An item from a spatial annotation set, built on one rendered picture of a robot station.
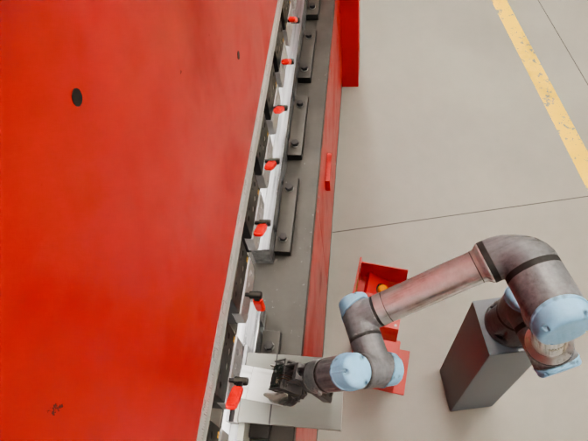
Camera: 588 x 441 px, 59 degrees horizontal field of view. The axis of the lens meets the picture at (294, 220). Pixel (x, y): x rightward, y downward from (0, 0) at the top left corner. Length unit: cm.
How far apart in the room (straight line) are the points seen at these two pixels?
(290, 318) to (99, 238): 108
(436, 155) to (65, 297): 269
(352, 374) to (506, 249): 41
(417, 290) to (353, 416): 130
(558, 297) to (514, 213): 183
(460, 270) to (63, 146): 87
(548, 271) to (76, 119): 90
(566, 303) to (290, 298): 83
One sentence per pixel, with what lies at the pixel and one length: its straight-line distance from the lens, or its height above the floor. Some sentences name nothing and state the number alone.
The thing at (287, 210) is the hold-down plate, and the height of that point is 90.
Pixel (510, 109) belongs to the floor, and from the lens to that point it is 339.
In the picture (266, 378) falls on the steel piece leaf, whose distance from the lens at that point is 143.
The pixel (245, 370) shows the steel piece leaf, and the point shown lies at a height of 100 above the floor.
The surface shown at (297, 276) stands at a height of 87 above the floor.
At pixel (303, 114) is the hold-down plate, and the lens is 202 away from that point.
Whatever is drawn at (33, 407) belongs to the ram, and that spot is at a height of 191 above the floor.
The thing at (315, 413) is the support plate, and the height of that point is 100.
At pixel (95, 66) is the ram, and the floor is 201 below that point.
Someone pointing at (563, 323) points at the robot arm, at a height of 138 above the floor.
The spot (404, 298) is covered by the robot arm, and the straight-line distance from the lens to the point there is 119.
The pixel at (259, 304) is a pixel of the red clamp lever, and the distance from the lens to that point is 127.
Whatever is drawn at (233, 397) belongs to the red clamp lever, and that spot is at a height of 131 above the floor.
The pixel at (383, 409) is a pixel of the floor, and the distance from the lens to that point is 242.
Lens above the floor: 236
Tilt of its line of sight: 57 degrees down
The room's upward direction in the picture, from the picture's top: 11 degrees counter-clockwise
